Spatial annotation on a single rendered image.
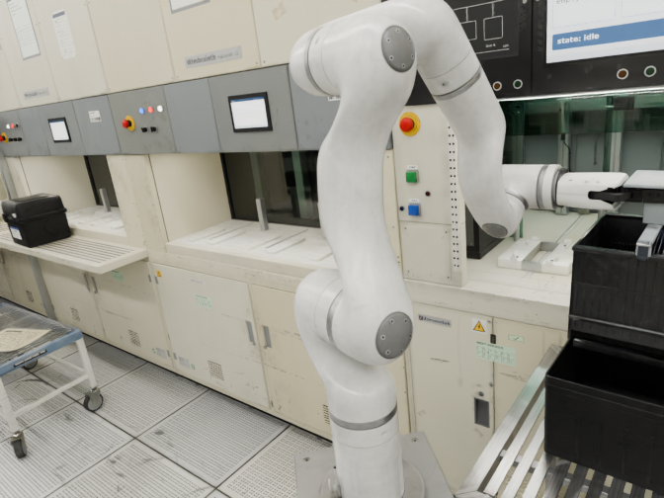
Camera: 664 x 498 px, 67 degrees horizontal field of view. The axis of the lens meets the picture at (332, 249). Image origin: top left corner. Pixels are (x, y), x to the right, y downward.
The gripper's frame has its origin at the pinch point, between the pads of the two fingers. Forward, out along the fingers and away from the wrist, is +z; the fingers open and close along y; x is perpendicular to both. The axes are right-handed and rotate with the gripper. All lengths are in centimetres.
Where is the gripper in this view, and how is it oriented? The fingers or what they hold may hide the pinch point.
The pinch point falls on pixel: (659, 191)
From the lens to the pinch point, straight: 99.3
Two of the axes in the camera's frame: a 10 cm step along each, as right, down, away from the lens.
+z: 7.7, 1.1, -6.2
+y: -6.2, 3.0, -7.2
